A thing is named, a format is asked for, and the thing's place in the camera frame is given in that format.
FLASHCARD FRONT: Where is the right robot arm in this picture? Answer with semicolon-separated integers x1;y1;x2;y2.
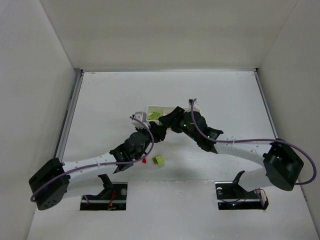
158;107;304;192

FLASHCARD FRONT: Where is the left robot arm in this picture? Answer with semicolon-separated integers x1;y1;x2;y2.
28;121;167;211

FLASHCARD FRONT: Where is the white divided container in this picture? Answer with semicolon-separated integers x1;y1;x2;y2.
145;106;176;131

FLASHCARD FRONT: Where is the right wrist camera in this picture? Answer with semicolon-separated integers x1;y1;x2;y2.
186;99;200;112

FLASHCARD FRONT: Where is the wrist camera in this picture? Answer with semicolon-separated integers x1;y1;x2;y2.
132;111;147;125
186;99;200;112

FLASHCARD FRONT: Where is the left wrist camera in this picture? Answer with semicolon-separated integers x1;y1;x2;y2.
132;111;147;125

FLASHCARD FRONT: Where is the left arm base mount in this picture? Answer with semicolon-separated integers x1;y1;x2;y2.
79;174;128;211

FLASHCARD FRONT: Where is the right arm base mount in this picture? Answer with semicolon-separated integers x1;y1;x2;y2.
215;170;269;211

